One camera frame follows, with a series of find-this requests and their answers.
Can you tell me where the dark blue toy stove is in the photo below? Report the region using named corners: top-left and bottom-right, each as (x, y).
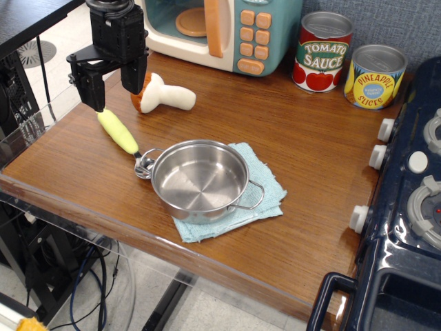
top-left (307, 57), bottom-right (440, 330)

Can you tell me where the plush mushroom toy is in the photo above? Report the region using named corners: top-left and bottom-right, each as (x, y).
top-left (130, 72), bottom-right (196, 114)

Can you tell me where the blue cable under table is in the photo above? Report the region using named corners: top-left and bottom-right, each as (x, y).
top-left (68, 244), bottom-right (107, 328)

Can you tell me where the toy microwave teal cream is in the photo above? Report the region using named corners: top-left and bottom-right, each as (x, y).
top-left (142, 1), bottom-right (302, 77)

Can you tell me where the black cable under table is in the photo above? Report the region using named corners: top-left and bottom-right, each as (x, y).
top-left (48, 243), bottom-right (121, 331)

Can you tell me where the black desk top left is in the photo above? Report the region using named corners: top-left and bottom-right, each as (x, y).
top-left (1, 0), bottom-right (85, 59)

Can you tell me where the black table leg frame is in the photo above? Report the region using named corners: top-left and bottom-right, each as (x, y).
top-left (141, 270), bottom-right (197, 331)

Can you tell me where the tomato sauce can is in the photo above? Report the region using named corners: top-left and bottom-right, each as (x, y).
top-left (292, 11), bottom-right (353, 92)

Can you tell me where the stainless steel pot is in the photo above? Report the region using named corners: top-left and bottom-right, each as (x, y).
top-left (142, 139), bottom-right (255, 224)

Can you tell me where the pineapple slices can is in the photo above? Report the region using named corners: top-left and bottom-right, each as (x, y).
top-left (344, 44), bottom-right (408, 110)

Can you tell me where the light blue cloth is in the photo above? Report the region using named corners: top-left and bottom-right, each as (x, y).
top-left (174, 142), bottom-right (287, 243)

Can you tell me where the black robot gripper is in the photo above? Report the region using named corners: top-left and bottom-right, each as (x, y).
top-left (67, 1), bottom-right (147, 112)

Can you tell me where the yellow handled metal spoon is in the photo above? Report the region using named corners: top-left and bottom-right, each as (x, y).
top-left (96, 108), bottom-right (150, 179)

